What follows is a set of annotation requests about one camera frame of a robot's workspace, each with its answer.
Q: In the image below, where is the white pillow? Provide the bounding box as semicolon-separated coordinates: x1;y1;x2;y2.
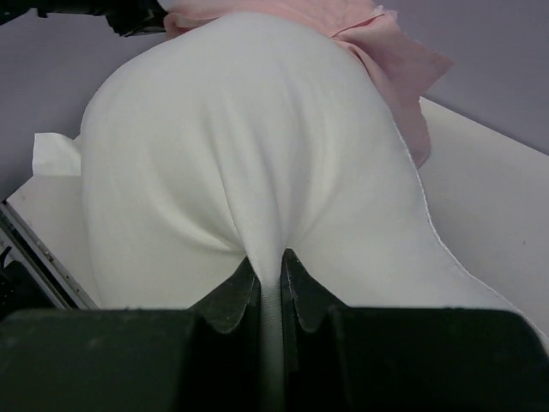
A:
32;11;549;412

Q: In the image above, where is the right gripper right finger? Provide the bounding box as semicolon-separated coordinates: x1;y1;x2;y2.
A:
281;249;347;332

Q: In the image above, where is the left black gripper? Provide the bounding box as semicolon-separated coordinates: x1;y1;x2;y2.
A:
36;0;171;39

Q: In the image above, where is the aluminium front rail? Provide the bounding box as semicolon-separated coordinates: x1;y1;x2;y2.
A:
1;201;98;310

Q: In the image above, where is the blue and pink printed pillowcase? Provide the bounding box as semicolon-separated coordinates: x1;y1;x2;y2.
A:
164;0;451;167

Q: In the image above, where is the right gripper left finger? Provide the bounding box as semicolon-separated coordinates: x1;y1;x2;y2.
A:
190;257;261;334

